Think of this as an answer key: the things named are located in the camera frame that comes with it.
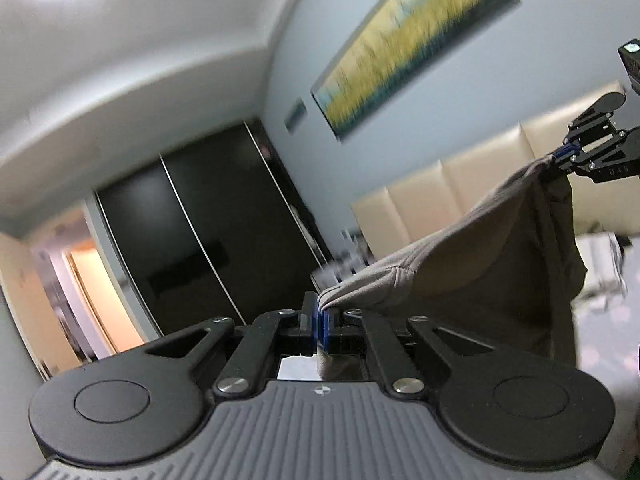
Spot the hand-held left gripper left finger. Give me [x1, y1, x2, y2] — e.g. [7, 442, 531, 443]
[116, 292, 320, 402]

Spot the beige padded headboard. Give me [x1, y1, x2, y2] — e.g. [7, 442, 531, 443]
[350, 77, 640, 261]

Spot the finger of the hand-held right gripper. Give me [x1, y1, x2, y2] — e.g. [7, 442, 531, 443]
[554, 91, 629, 159]
[558, 127, 640, 185]

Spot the black sliding wardrobe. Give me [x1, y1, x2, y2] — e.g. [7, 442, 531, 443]
[95, 117, 333, 351]

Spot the yellow landscape wall painting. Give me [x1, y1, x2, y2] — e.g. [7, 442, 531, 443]
[310, 0, 521, 141]

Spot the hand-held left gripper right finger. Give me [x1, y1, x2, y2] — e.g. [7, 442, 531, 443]
[319, 307, 507, 402]

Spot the polka dot bed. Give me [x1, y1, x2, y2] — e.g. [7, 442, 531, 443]
[575, 305, 640, 378]

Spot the white nightstand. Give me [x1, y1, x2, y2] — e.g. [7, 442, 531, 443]
[310, 230, 377, 288]

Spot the grey wall vent panel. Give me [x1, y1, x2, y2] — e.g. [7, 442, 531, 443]
[284, 97, 307, 133]

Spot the taupe long-sleeve shirt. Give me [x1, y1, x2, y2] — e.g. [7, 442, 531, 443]
[317, 154, 590, 381]

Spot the beige room door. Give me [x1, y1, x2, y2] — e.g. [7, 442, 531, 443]
[0, 230, 76, 381]

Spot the pile of white clothes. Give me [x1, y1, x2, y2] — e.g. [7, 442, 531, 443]
[575, 232, 627, 311]

